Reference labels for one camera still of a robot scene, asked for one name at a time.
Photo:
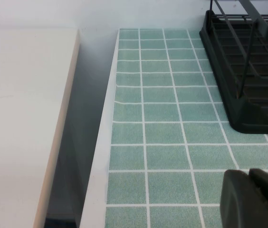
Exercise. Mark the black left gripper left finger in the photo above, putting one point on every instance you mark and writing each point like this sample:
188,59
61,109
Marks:
238,204

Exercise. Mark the black dish drying rack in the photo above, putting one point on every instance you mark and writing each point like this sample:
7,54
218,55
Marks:
248,118

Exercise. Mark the green checked tablecloth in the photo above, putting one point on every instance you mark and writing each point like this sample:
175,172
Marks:
160,118

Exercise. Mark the white side table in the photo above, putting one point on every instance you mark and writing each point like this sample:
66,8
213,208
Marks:
17,118

